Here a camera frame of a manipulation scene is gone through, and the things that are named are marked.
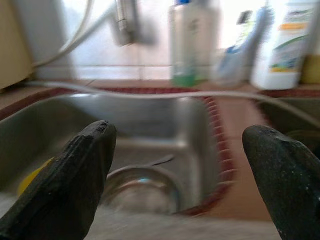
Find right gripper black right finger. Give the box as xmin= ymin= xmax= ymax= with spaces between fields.
xmin=242 ymin=124 xmax=320 ymax=240

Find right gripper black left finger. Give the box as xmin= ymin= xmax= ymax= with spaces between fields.
xmin=0 ymin=119 xmax=118 ymax=240

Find yellow plastic lid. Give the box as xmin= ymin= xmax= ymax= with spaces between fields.
xmin=17 ymin=156 xmax=55 ymax=197

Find round steel bowl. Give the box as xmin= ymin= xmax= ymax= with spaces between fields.
xmin=103 ymin=164 xmax=187 ymax=216

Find steel sink basin with dishes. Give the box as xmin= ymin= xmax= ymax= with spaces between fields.
xmin=257 ymin=96 xmax=320 ymax=161

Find empty steel sink basin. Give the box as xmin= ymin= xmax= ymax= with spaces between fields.
xmin=0 ymin=93 xmax=227 ymax=216

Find white detergent bottle green label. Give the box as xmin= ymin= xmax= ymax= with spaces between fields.
xmin=249 ymin=0 xmax=318 ymax=91

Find yellow sponge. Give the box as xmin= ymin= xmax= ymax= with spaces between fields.
xmin=299 ymin=54 xmax=320 ymax=85

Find cream water ionizer appliance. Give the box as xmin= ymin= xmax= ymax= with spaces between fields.
xmin=0 ymin=0 xmax=35 ymax=91

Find clear bottle blue cap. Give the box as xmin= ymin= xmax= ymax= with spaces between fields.
xmin=169 ymin=0 xmax=221 ymax=87

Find steel faucet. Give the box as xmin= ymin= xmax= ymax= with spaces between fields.
xmin=109 ymin=0 xmax=161 ymax=47

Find white water hose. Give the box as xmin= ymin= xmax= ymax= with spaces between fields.
xmin=32 ymin=0 xmax=118 ymax=68
xmin=24 ymin=81 xmax=320 ymax=123

